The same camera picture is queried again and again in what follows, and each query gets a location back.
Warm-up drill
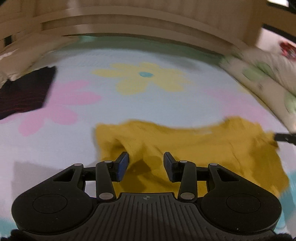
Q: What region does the yellow knit sweater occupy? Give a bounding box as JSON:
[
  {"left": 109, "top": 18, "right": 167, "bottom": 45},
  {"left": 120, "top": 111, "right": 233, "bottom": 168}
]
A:
[{"left": 95, "top": 117, "right": 289, "bottom": 196}]

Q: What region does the pile of clothes on shelf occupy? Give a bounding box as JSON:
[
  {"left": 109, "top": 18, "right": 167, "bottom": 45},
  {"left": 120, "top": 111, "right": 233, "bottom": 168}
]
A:
[{"left": 280, "top": 42, "right": 296, "bottom": 61}]

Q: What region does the floral folded duvet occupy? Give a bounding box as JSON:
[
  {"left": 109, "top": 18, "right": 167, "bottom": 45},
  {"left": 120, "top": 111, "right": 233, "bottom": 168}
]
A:
[{"left": 219, "top": 48, "right": 295, "bottom": 133}]

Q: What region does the floral bed sheet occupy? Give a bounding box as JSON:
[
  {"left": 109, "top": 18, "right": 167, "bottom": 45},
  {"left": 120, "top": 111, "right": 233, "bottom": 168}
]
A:
[{"left": 1, "top": 36, "right": 286, "bottom": 237}]

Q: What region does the dark maroon folded garment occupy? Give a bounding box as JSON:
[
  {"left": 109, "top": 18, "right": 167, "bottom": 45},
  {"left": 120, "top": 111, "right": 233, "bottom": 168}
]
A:
[{"left": 1, "top": 66, "right": 57, "bottom": 120}]

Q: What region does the wooden headboard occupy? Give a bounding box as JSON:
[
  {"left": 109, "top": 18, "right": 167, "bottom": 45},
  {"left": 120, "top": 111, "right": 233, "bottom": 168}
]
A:
[{"left": 1, "top": 1, "right": 261, "bottom": 54}]

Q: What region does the white pillow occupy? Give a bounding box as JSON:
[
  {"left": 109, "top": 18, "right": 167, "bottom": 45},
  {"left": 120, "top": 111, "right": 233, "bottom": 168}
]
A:
[{"left": 1, "top": 33, "right": 79, "bottom": 85}]

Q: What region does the wall power socket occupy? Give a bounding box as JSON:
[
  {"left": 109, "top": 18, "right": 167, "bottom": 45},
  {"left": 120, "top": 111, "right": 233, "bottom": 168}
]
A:
[{"left": 4, "top": 36, "right": 13, "bottom": 47}]

